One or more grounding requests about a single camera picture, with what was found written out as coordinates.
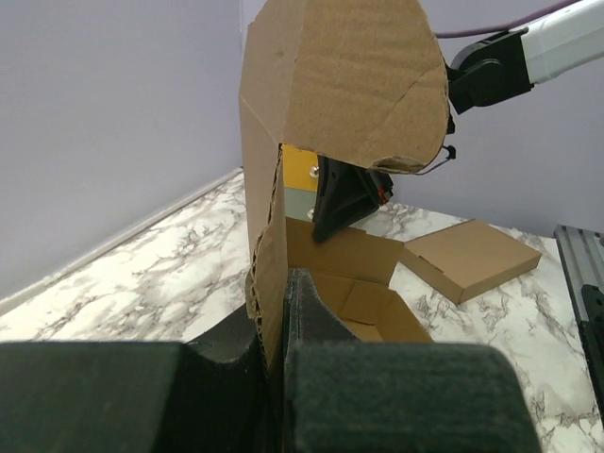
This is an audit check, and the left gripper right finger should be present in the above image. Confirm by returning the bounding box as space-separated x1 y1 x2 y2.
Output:
283 269 538 452

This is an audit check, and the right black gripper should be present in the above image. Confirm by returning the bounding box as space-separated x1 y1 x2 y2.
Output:
312 156 394 243

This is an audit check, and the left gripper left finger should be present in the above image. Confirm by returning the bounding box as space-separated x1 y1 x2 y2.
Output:
1 310 277 452

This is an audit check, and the cardboard box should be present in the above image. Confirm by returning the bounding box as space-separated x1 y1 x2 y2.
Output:
239 0 449 374
400 219 542 304

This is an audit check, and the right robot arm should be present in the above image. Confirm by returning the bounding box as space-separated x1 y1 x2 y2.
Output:
312 1 603 243

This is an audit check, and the white cylinder container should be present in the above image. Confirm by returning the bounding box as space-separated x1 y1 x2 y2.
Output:
282 144 318 222

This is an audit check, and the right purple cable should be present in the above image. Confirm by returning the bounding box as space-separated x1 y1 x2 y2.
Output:
433 0 581 39

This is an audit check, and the aluminium frame profile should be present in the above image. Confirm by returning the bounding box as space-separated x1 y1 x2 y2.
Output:
554 224 604 426

